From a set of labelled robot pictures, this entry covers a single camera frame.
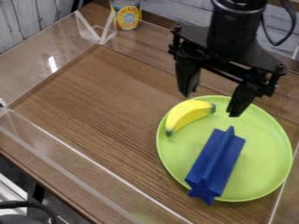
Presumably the yellow blue labelled can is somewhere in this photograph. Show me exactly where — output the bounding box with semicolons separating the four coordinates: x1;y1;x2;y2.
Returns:
109;0;141;31

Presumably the green round plate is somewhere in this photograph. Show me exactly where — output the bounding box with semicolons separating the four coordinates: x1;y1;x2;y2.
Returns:
156;95;293;202

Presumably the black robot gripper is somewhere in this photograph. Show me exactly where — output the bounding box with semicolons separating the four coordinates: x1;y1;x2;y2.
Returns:
168;0;285;117

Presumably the clear acrylic corner bracket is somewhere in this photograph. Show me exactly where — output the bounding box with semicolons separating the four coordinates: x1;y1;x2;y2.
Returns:
74;10;117;46

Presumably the clear acrylic front wall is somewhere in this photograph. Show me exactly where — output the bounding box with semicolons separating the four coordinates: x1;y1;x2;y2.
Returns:
0;99;192;224

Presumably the yellow toy banana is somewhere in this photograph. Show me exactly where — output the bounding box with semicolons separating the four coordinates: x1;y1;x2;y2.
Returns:
165;100;216;137

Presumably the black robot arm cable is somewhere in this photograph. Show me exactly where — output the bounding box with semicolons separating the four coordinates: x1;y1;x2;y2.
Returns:
260;0;299;47

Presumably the blue star-shaped block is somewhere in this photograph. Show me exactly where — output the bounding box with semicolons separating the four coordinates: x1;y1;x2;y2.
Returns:
184;126;245;205

